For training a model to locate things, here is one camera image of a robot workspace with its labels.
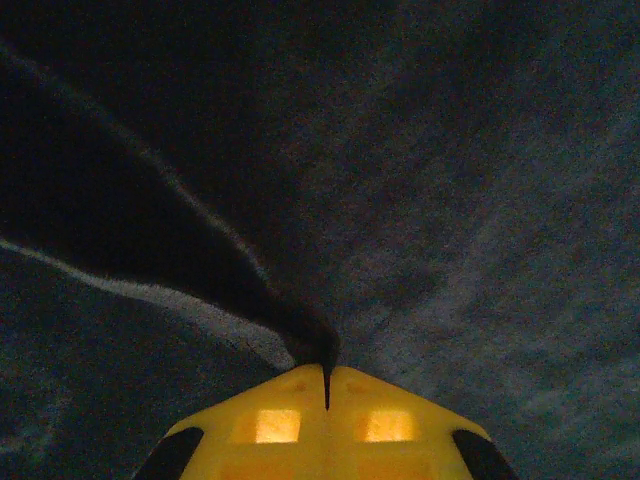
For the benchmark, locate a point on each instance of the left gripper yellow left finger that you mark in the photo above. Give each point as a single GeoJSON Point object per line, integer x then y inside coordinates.
{"type": "Point", "coordinates": [260, 425]}

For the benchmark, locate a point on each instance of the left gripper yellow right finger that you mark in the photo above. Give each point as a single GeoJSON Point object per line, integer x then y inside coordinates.
{"type": "Point", "coordinates": [395, 425]}

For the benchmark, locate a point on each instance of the black t-shirt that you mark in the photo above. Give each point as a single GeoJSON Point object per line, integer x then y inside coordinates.
{"type": "Point", "coordinates": [400, 175]}

